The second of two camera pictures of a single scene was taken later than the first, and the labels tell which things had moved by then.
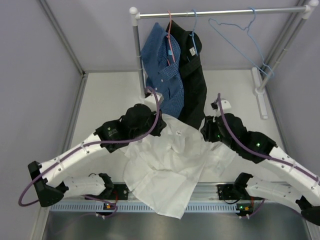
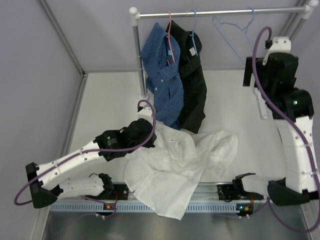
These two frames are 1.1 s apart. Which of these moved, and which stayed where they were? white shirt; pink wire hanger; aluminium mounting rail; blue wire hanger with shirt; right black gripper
Moved: right black gripper
Stayed: pink wire hanger; aluminium mounting rail; blue wire hanger with shirt; white shirt
